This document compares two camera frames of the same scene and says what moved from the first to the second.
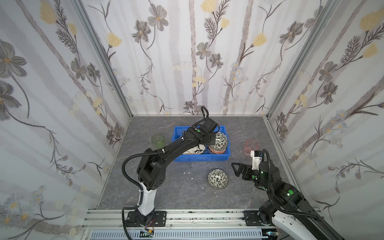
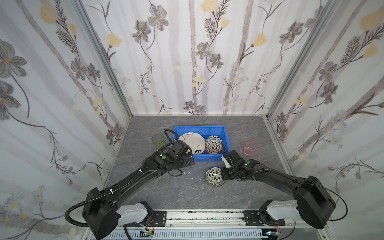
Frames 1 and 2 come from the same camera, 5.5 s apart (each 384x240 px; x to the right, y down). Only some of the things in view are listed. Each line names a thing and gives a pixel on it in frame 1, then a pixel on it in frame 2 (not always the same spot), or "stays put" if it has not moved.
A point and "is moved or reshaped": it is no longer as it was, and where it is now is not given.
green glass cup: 159,140 stays put
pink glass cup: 251,144 stays put
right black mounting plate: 251,218 stays put
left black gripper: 208,139 to 186,156
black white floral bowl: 221,142 is moved or reshaped
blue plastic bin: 177,134 stays put
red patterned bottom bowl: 216,152 is moved or reshaped
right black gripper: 245,172 to 227,171
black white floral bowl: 218,178 is moved or reshaped
